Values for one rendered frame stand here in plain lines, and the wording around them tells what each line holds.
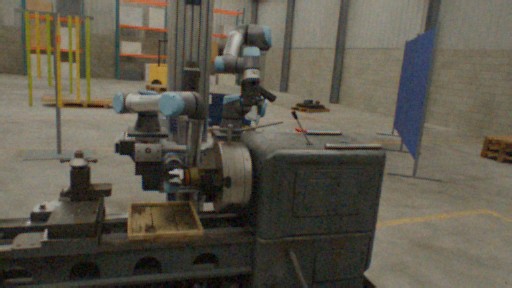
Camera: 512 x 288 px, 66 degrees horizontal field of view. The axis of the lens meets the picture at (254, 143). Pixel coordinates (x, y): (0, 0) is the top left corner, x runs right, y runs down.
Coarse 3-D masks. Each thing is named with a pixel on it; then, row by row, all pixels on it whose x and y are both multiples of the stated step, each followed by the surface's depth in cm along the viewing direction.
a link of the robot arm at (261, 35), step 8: (248, 24) 221; (248, 32) 218; (256, 32) 218; (264, 32) 218; (248, 40) 220; (256, 40) 219; (264, 40) 219; (264, 48) 222; (264, 56) 226; (264, 64) 228; (264, 72) 230; (264, 104) 234; (248, 112) 236; (264, 112) 235
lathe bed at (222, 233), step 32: (0, 224) 163; (32, 224) 166; (224, 224) 187; (0, 256) 143; (64, 256) 151; (96, 256) 155; (128, 256) 159; (160, 256) 162; (192, 256) 167; (224, 256) 171
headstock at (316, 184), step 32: (256, 160) 172; (288, 160) 163; (320, 160) 167; (352, 160) 172; (384, 160) 179; (256, 192) 171; (288, 192) 168; (320, 192) 171; (352, 192) 176; (256, 224) 171; (288, 224) 171; (320, 224) 176; (352, 224) 181
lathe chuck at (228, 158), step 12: (216, 144) 177; (216, 156) 177; (228, 156) 167; (240, 156) 168; (228, 168) 164; (240, 168) 166; (240, 180) 165; (216, 192) 176; (228, 192) 165; (240, 192) 166; (216, 204) 176; (228, 204) 168; (240, 204) 170
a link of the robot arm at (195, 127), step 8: (200, 96) 194; (200, 104) 193; (200, 112) 196; (192, 120) 197; (200, 120) 198; (192, 128) 199; (200, 128) 200; (192, 136) 200; (200, 136) 202; (192, 144) 201; (200, 144) 204; (192, 152) 202; (200, 152) 206; (192, 160) 203
